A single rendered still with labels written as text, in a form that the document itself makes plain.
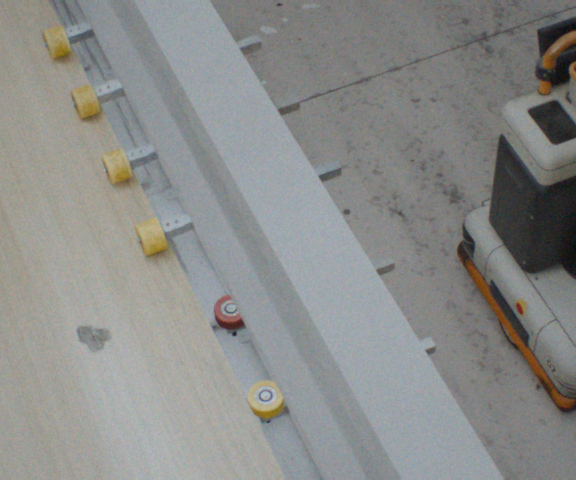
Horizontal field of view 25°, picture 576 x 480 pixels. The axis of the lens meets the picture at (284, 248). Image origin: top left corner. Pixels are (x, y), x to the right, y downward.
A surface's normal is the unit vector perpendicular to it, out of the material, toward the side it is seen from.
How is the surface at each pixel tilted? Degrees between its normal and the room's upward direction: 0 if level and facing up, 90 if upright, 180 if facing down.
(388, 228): 0
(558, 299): 0
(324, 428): 61
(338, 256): 0
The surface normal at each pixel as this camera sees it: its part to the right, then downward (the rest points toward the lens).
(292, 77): -0.04, -0.61
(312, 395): -0.82, 0.00
